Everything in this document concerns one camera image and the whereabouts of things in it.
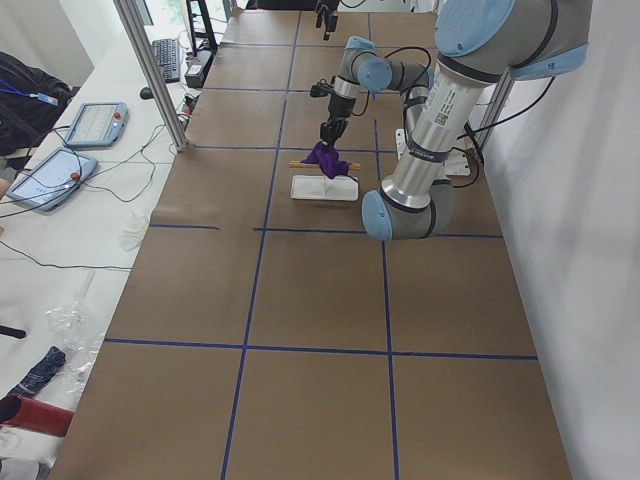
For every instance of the crumpled white tissue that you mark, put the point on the crumpled white tissue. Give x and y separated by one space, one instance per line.
134 231

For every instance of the aluminium frame post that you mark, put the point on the aluminium frame post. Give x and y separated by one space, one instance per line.
132 22

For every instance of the purple towel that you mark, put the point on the purple towel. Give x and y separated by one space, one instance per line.
327 159

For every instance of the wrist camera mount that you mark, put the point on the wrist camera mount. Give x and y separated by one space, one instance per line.
321 89

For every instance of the dark blue folded umbrella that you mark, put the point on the dark blue folded umbrella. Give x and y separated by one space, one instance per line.
41 374

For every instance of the seated person in black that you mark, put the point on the seated person in black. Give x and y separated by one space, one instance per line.
32 101

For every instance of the black box device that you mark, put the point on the black box device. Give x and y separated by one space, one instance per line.
198 68

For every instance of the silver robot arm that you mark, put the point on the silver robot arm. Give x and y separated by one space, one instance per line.
477 42

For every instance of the white towel rack with wooden bars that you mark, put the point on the white towel rack with wooden bars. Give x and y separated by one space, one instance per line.
319 187

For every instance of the teach pendant tablet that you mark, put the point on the teach pendant tablet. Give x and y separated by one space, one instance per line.
97 125
53 180

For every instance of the near teach pendant tablet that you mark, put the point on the near teach pendant tablet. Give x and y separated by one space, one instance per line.
53 180

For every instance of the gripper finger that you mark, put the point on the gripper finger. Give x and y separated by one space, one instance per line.
327 133
336 129

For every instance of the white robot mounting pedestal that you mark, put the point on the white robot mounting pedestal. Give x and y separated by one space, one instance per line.
456 162

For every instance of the red cylinder bottle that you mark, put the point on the red cylinder bottle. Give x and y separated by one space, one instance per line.
33 415

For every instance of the far teach pendant tablet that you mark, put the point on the far teach pendant tablet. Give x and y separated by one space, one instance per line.
97 125

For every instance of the clear plastic bag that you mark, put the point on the clear plastic bag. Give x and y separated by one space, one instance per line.
77 337

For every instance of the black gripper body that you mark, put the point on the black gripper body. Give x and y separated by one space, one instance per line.
339 108
326 11

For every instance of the black keyboard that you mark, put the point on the black keyboard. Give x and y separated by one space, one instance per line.
167 56

